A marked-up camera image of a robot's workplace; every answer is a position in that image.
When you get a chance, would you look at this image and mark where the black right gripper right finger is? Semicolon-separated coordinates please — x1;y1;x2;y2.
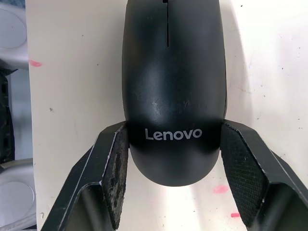
220;119;308;231

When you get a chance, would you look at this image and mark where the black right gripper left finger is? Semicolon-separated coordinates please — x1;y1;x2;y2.
40;120;130;231

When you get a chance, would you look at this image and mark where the black Lenovo mouse cover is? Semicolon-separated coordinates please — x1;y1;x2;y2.
121;0;228;188

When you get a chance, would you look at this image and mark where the silver robot body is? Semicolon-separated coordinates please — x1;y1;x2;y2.
0;0;36;231

